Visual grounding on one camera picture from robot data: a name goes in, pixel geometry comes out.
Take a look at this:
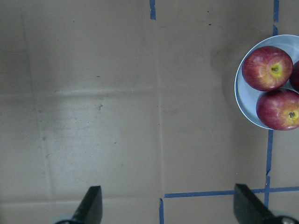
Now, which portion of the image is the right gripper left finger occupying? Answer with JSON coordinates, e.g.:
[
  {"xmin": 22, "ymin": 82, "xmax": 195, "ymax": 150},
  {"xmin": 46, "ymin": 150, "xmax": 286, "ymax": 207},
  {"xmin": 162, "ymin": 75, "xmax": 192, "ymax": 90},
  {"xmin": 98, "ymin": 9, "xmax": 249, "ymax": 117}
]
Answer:
[{"xmin": 70, "ymin": 186, "xmax": 103, "ymax": 224}]

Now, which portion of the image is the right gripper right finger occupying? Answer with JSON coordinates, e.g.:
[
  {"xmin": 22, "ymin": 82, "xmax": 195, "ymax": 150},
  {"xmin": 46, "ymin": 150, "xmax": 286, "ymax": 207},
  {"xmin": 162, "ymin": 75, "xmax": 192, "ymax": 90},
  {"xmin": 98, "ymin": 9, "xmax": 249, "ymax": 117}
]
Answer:
[{"xmin": 233, "ymin": 184, "xmax": 283, "ymax": 224}]

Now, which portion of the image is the red apple on plate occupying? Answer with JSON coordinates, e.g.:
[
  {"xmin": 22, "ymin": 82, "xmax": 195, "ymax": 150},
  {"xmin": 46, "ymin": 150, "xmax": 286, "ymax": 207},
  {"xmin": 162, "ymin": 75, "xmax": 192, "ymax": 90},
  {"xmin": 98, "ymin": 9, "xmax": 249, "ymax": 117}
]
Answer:
[
  {"xmin": 289, "ymin": 61, "xmax": 299, "ymax": 91},
  {"xmin": 256, "ymin": 89, "xmax": 299, "ymax": 131},
  {"xmin": 242, "ymin": 46, "xmax": 293, "ymax": 91}
]

